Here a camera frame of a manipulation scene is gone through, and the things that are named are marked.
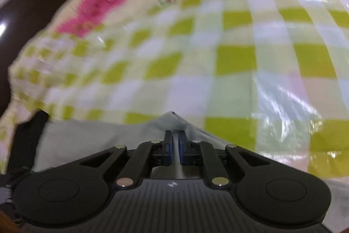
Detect grey-green pants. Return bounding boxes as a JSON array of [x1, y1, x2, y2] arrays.
[[33, 112, 348, 232]]

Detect checkered floral bedspread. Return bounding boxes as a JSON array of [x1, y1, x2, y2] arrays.
[[1, 0, 348, 179]]

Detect black folded garment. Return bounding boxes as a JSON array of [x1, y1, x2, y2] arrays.
[[7, 110, 50, 173]]

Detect dark wooden headboard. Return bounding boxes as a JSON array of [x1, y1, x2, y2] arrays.
[[1, 0, 67, 114]]

